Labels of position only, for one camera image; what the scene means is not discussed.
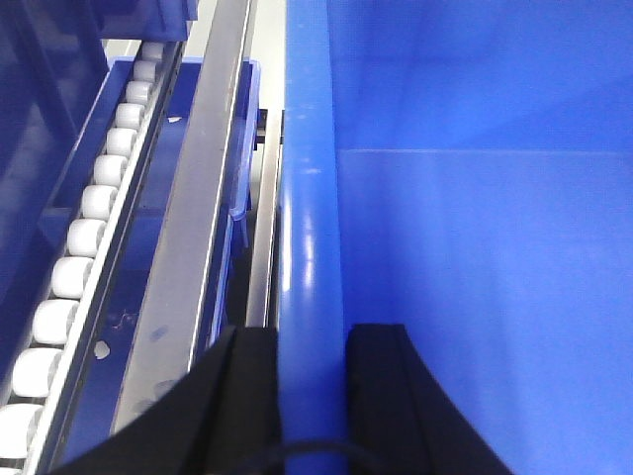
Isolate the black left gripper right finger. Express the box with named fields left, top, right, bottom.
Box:
left=345, top=324, right=510, bottom=474

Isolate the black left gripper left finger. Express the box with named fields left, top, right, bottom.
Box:
left=55, top=327, right=283, bottom=474

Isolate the blue bin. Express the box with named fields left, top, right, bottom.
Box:
left=1, top=1, right=198, bottom=293
left=278, top=1, right=632, bottom=474

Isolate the white roller track left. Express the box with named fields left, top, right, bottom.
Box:
left=1, top=42, right=184, bottom=474

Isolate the steel divider rail left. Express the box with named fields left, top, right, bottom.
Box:
left=112, top=1, right=257, bottom=432

